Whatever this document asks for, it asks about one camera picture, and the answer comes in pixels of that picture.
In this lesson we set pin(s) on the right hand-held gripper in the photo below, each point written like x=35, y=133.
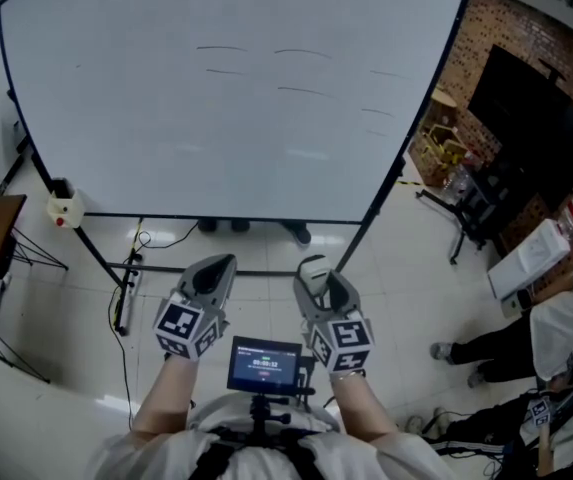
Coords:
x=348, y=335

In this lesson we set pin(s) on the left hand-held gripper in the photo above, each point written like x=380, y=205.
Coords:
x=178, y=323

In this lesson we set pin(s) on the white board eraser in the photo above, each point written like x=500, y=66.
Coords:
x=313, y=273

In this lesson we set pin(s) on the large white whiteboard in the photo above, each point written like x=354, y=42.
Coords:
x=166, y=118

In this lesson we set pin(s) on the person's left forearm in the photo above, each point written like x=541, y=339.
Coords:
x=163, y=398

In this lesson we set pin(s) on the person's right forearm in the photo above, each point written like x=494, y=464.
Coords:
x=361, y=408

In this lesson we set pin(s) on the white power strip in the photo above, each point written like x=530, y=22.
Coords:
x=133, y=273

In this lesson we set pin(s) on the black box beside monitor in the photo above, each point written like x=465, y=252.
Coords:
x=307, y=380

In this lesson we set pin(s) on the small black monitor screen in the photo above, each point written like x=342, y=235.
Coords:
x=263, y=365

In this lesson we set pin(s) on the cream marker holder box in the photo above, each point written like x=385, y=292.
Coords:
x=68, y=210

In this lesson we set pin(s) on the person's white shirt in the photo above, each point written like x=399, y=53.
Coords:
x=396, y=455

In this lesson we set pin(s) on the open cardboard box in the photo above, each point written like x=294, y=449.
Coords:
x=433, y=168

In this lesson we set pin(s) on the clear plastic bottle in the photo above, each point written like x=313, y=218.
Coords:
x=458, y=183

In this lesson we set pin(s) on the black television stand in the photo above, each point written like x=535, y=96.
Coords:
x=481, y=208

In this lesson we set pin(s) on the small cardboard box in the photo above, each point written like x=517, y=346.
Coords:
x=443, y=100

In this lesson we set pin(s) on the large black television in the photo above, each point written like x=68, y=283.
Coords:
x=526, y=118

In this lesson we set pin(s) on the black monitor mount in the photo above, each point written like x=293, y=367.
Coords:
x=266, y=418

